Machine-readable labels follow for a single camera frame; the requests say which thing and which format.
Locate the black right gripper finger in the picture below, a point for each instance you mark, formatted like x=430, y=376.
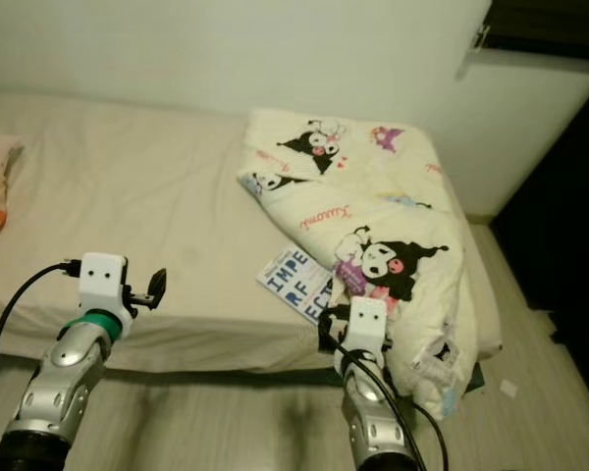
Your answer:
x=325, y=334

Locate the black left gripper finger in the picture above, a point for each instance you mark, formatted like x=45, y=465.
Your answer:
x=156, y=289

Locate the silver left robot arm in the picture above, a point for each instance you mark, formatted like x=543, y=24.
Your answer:
x=59, y=392

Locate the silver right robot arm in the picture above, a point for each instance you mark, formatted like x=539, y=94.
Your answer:
x=373, y=422

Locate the white book with blue letters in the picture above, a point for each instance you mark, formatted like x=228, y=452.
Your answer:
x=290, y=285

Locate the bed mattress with cream sheet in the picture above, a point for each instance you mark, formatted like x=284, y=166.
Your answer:
x=137, y=196

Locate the small white paper scrap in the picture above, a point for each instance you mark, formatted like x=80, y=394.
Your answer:
x=508, y=389

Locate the dark window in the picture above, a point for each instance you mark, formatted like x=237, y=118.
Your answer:
x=550, y=20

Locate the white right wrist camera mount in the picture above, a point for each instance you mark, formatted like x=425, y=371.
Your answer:
x=368, y=319

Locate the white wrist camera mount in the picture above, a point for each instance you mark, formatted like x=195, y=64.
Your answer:
x=103, y=277
x=368, y=319

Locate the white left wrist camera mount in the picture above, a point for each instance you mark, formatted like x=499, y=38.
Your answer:
x=103, y=277

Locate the teal bed frame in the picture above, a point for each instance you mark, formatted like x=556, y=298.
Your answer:
x=477, y=379

